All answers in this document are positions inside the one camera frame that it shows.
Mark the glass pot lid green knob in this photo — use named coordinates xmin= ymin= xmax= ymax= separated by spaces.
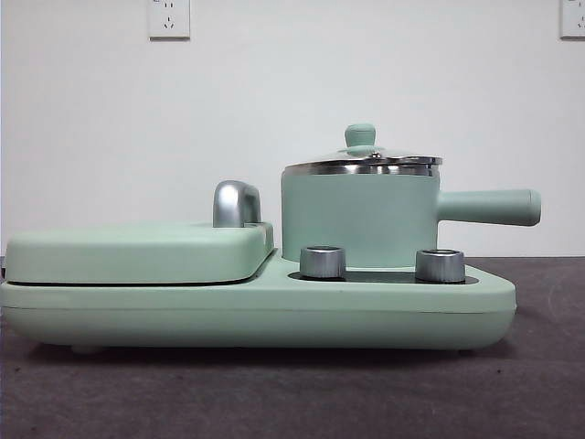
xmin=282 ymin=123 xmax=445 ymax=172

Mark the green hinged griddle cover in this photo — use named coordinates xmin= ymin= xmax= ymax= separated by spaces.
xmin=3 ymin=220 xmax=276 ymax=286

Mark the silver griddle cover handle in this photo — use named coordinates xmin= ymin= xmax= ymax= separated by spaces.
xmin=212 ymin=179 xmax=263 ymax=229

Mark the green breakfast machine base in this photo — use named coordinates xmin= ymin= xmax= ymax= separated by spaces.
xmin=0 ymin=249 xmax=518 ymax=356

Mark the silver control knob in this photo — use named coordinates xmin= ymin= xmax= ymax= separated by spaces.
xmin=414 ymin=248 xmax=467 ymax=283
xmin=299 ymin=245 xmax=348 ymax=279

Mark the white wall socket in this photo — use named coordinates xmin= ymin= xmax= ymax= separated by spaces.
xmin=147 ymin=0 xmax=191 ymax=41
xmin=559 ymin=0 xmax=585 ymax=40

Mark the green pot with side handle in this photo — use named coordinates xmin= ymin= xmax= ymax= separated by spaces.
xmin=279 ymin=164 xmax=543 ymax=271

